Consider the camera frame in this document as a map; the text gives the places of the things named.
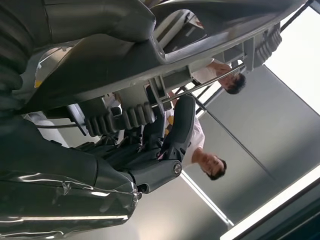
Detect person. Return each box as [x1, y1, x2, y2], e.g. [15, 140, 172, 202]
[191, 58, 247, 96]
[163, 109, 228, 182]

